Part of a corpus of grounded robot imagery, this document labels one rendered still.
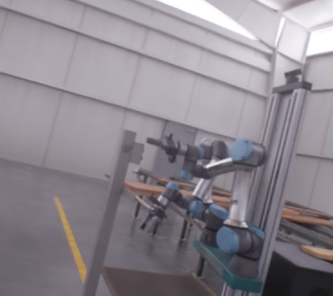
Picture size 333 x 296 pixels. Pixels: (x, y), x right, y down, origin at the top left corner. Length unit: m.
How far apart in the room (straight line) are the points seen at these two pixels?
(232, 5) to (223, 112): 3.28
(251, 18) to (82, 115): 6.04
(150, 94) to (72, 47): 2.50
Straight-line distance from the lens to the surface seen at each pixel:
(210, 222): 2.35
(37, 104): 10.20
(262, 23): 12.60
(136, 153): 1.92
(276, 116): 2.32
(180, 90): 11.08
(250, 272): 1.91
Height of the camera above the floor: 1.26
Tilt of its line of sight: 2 degrees up
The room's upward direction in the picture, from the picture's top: 14 degrees clockwise
